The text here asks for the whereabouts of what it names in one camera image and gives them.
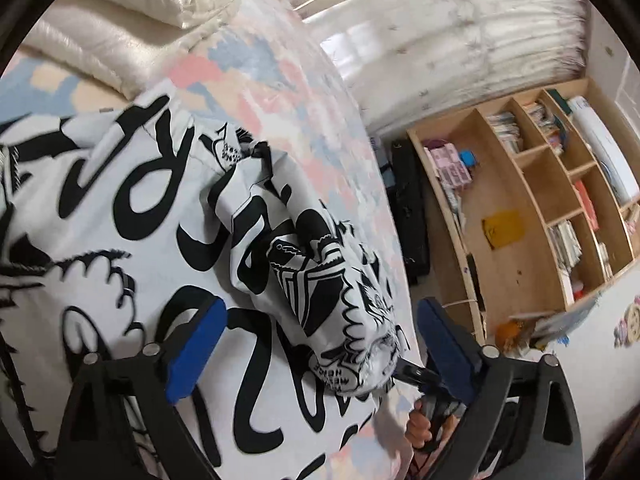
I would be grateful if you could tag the white books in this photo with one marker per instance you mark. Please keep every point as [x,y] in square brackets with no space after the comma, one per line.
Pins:
[565,247]

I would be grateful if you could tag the row of thin books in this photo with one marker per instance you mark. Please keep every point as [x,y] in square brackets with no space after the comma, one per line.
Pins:
[507,132]

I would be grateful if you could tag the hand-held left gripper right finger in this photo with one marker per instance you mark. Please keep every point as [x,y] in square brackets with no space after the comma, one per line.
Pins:
[445,350]

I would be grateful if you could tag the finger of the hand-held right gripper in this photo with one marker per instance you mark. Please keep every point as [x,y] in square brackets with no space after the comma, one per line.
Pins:
[412,372]

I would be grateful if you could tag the small blue box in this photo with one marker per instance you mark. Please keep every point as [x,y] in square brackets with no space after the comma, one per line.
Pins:
[468,158]

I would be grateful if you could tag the pastel patterned bed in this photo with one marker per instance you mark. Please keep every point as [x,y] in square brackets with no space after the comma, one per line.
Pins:
[300,110]

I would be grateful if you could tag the person's right hand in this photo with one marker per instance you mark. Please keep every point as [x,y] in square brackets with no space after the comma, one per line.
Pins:
[419,430]

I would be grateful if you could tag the red books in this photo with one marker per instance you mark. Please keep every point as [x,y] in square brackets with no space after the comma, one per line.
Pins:
[586,205]

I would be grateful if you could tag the orange object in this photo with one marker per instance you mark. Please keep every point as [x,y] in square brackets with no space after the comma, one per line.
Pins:
[509,335]

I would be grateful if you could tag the black case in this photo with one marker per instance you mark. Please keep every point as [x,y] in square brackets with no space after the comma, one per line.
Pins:
[410,210]

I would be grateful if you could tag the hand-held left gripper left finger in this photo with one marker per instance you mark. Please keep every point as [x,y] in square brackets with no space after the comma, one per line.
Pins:
[195,350]

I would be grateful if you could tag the wooden bookshelf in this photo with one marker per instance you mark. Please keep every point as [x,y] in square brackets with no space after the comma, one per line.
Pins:
[505,195]

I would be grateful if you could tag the pastel wall decoration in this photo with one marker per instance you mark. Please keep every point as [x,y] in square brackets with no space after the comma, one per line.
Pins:
[629,322]

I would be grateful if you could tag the black and white printed jacket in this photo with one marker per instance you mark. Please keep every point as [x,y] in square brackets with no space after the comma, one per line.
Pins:
[150,220]

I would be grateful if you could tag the stack of pink boxes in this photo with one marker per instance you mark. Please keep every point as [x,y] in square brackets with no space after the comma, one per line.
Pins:
[447,167]

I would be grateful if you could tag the white long appliance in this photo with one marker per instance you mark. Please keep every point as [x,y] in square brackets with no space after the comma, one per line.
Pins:
[605,140]

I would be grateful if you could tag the white sheer curtain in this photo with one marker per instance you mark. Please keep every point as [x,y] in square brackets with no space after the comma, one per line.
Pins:
[450,35]

